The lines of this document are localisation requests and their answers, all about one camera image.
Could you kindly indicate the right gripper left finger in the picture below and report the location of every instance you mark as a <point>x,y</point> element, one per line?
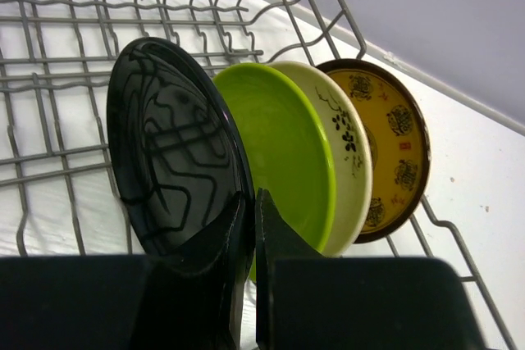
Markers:
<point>192,298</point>

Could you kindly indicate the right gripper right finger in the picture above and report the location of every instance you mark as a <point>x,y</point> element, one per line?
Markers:
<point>290,279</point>

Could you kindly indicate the lime green plate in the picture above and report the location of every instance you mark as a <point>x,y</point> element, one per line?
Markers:
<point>286,144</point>

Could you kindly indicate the cream plate with black blossoms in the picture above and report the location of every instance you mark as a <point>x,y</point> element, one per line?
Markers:
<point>350,150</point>

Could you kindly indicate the yellow brown patterned plate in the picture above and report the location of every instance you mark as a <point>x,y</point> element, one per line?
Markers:
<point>398,139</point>

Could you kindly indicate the grey wire dish rack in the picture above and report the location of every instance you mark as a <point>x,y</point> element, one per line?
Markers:
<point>58,193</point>

